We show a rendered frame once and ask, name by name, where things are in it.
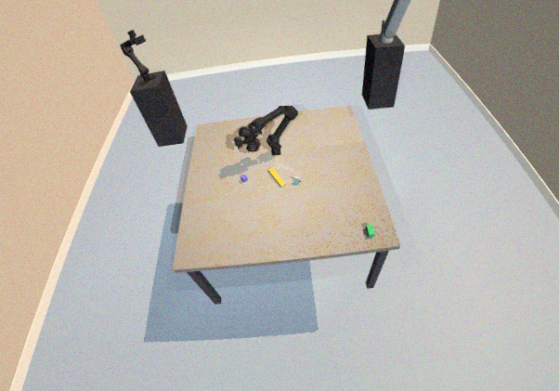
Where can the yellow bar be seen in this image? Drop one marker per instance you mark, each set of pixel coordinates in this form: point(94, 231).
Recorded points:
point(276, 176)

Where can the green block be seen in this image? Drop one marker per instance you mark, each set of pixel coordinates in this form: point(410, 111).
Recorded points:
point(370, 230)

